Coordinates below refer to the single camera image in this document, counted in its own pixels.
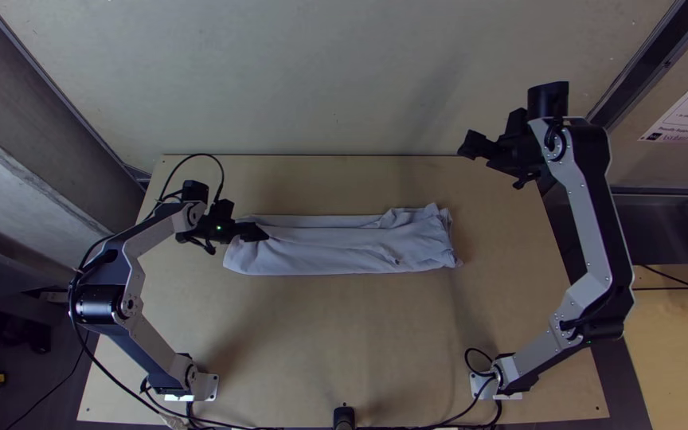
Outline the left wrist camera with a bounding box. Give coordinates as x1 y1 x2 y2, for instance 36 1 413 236
211 198 236 223

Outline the white t-shirt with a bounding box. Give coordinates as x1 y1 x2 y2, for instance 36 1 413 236
222 202 463 277

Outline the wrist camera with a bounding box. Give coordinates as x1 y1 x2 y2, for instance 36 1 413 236
211 198 236 223
503 107 529 137

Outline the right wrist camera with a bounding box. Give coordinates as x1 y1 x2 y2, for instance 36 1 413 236
503 107 529 137

